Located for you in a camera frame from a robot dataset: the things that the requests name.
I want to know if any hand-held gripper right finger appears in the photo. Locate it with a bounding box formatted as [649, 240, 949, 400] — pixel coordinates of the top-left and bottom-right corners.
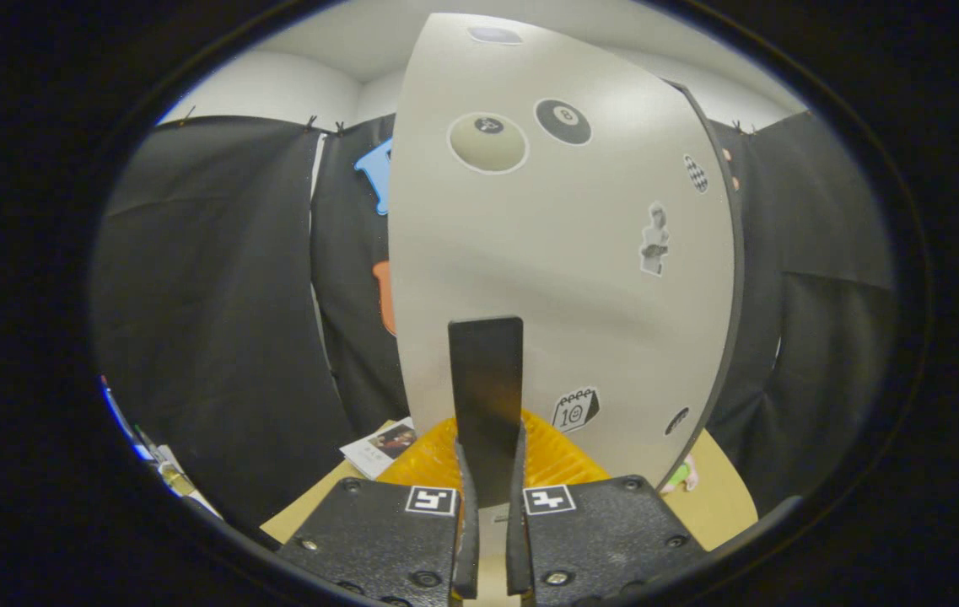
[506, 411, 708, 607]

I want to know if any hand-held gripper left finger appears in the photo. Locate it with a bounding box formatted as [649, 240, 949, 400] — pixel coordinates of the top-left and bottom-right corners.
[277, 416, 480, 607]

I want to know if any printed paper booklet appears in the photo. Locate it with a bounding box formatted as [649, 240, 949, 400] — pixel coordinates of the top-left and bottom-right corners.
[340, 419, 418, 481]

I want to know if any blue white object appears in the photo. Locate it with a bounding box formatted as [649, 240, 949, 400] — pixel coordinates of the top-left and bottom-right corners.
[100, 375, 223, 519]

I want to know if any black backdrop cloth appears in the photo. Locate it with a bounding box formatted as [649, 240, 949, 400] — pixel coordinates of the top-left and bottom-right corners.
[91, 110, 897, 528]

